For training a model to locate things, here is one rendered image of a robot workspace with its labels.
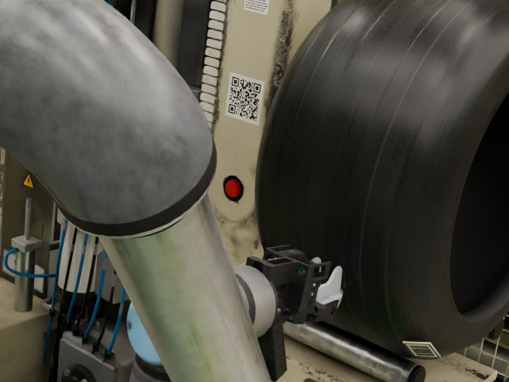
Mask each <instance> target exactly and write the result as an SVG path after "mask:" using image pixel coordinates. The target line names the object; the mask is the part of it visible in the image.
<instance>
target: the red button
mask: <svg viewBox="0 0 509 382"><path fill-rule="evenodd" d="M225 188H226V193H227V195H228V196H230V197H237V196H238V195H239V194H240V185H239V183H238V182H237V181H236V180H229V181H228V182H227V183H226V187H225Z"/></svg>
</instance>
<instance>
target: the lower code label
mask: <svg viewBox="0 0 509 382"><path fill-rule="evenodd" d="M263 92H264V81H260V80H256V79H253V78H250V77H245V76H242V75H239V74H235V73H232V72H230V80H229V86H228V93H227V99H226V110H225V115H227V116H230V117H234V118H236V119H239V120H241V121H246V122H249V123H251V124H255V125H258V126H259V120H260V115H261V104H262V98H263Z"/></svg>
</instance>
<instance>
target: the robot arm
mask: <svg viewBox="0 0 509 382"><path fill-rule="evenodd" d="M1 147H2V148H3V149H5V150H6V151H8V152H9V153H11V154H12V155H13V156H14V157H15V158H16V159H17V160H18V161H19V162H21V163H22V164H23V165H24V166H25V167H26V168H27V169H28V170H29V171H30V172H32V173H33V174H34V175H35V176H36V178H37V179H38V180H39V181H40V182H41V184H42V185H43V186H44V187H45V188H46V189H47V190H48V191H49V192H50V193H51V195H52V197H53V199H54V201H55V203H56V205H57V206H58V208H59V210H60V211H61V213H62V215H63V216H64V217H65V218H66V219H67V220H68V221H69V222H70V223H71V224H72V225H73V226H75V227H76V228H77V229H78V230H81V231H83V232H85V233H87V234H90V235H93V236H97V237H98V238H99V239H100V241H101V244H102V245H103V247H104V249H105V251H106V253H107V255H108V257H109V259H110V260H111V263H112V265H113V266H114V269H115V271H116V272H117V275H118V277H119V278H120V281H121V283H122V284H123V287H124V289H125V290H126V293H127V295H128V297H129V298H130V301H131V304H130V307H129V310H128V314H127V320H126V323H127V333H128V337H129V340H130V343H131V345H132V347H133V349H134V350H135V352H136V357H135V359H134V363H133V368H132V371H131V375H130V381H129V382H272V381H273V382H276V381H277V380H278V379H279V378H280V377H281V376H282V375H283V374H284V373H285V372H286V371H287V365H286V351H285V343H284V336H283V324H284V323H285V322H286V321H288V322H290V323H293V324H310V323H311V322H312V321H313V322H315V323H317V322H318V321H325V320H329V319H330V318H332V317H333V315H334V314H335V313H336V310H337V308H338V307H339V304H340V302H341V301H342V295H343V291H342V289H341V281H342V268H341V267H340V266H337V267H336V268H335V269H334V270H333V272H332V274H331V276H330V278H329V280H328V281H327V282H326V283H325V284H322V285H321V280H325V279H328V276H329V270H330V266H331V263H332V262H331V261H327V262H323V263H321V260H320V258H318V257H316V258H313V259H312V260H310V259H308V258H306V257H305V256H304V254H305V253H304V252H301V251H299V250H297V249H289V247H290V245H284V246H274V247H270V248H265V250H264V257H263V260H262V259H260V258H257V257H255V256H251V257H247V261H246V264H245V265H239V266H234V267H233V265H232V262H231V260H230V256H229V253H228V251H227V248H226V244H225V242H224V239H223V235H222V233H221V230H220V226H219V224H218V221H217V217H216V215H215V212H214V208H213V205H212V203H211V199H210V196H209V194H208V190H209V189H210V187H211V184H212V183H213V181H214V177H215V175H216V171H217V150H216V146H215V143H214V139H213V136H212V134H211V129H210V127H209V125H208V121H207V118H206V117H205V114H204V112H203V111H202V109H201V106H200V104H199V103H198V100H197V98H196V97H195V96H194V94H193V93H192V91H191V89H190V88H189V87H188V85H187V84H186V82H185V80H184V79H183V78H182V77H181V76H180V74H179V73H178V72H177V71H176V69H175V68H174V67H173V65H172V64H171V63H170V62H169V61H168V60H167V58H166V57H165V56H164V55H163V54H162V53H161V52H160V51H159V50H158V48H157V47H156V46H155V45H154V44H153V43H152V42H151V41H150V40H149V39H148V37H147V36H145V35H144V34H143V33H142V32H141V31H140V30H139V29H138V28H137V27H135V26H134V25H133V24H132V23H131V22H130V21H129V20H128V19H127V18H126V17H124V16H123V15H122V14H121V13H120V12H119V11H117V10H116V9H114V8H113V7H112V6H110V5H109V4H108V3H107V2H106V1H104V0H0V148H1ZM278 249H283V250H282V251H278V252H275V251H274V250H278ZM272 255H273V259H271V256H272ZM322 266H324V268H323V271H321V267H322Z"/></svg>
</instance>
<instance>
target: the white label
mask: <svg viewBox="0 0 509 382"><path fill-rule="evenodd" d="M403 344H404V345H405V346H406V347H407V348H408V350H409V351H410V352H411V353H412V355H413V356H417V357H433V358H441V356H440V354H439V353H438V352H437V351H436V349H435V348H434V347H433V345H432V344H431V343H427V342H407V341H403Z"/></svg>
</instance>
